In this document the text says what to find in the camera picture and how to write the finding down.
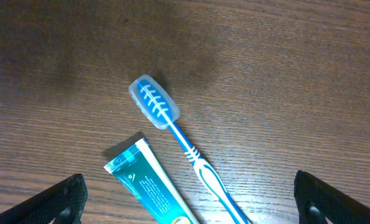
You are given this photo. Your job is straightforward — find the blue white toothbrush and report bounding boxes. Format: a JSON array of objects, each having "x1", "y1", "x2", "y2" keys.
[{"x1": 129, "y1": 75, "x2": 252, "y2": 224}]

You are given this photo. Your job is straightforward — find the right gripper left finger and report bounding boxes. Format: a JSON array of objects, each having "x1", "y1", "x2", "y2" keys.
[{"x1": 0, "y1": 174, "x2": 88, "y2": 224}]

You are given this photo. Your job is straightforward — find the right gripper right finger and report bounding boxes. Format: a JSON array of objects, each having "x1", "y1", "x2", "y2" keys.
[{"x1": 294, "y1": 170, "x2": 370, "y2": 224}]

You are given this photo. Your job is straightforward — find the green toothpaste tube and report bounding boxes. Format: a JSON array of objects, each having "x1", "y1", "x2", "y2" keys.
[{"x1": 104, "y1": 138, "x2": 199, "y2": 224}]

